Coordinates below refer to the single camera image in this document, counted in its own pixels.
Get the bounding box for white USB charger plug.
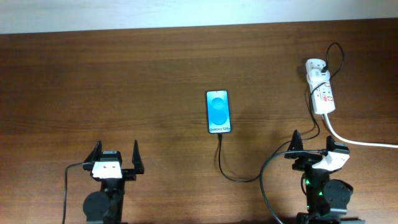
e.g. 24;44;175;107
307;68;330;85

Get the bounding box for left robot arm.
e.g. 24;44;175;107
83;141;144;224

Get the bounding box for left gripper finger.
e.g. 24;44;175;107
132;140;144;170
84;141;102;163

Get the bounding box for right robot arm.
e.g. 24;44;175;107
284;130;366;224

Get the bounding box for black USB charging cable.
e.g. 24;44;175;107
216;42;345;183

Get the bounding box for blue Galaxy smartphone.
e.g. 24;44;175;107
206;90;231;134

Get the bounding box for white power strip cord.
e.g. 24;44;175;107
322;113;398;149

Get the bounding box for white power strip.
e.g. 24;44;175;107
305;58;335;115

